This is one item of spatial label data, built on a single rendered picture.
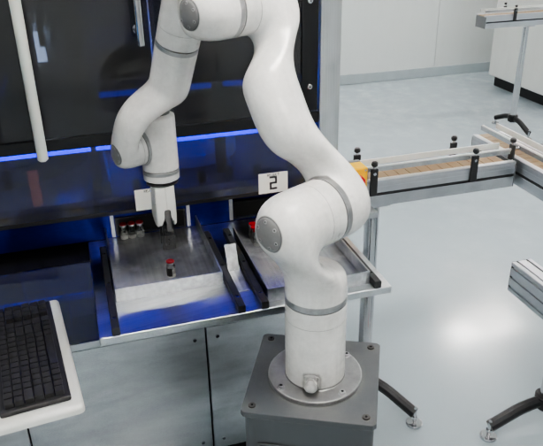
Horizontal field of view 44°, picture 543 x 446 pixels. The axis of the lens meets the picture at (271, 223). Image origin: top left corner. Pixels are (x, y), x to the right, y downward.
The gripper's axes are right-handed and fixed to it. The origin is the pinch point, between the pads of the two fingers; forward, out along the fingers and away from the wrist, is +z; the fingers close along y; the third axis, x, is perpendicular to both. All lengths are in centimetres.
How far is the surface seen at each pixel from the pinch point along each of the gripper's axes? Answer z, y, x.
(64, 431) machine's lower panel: 69, -20, -34
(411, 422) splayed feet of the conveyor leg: 98, -19, 83
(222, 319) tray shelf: 11.9, 21.0, 8.2
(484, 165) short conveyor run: 5, -30, 108
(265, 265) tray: 10.9, 2.2, 24.1
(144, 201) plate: -2.7, -18.6, -3.1
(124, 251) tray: 10.6, -17.4, -10.1
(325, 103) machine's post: -24, -19, 48
